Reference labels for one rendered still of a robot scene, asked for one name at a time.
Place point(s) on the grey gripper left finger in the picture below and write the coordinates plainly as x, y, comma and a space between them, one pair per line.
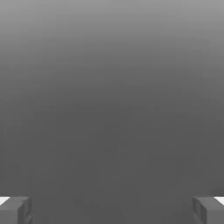
12, 211

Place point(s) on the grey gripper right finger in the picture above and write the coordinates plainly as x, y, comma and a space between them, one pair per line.
211, 211

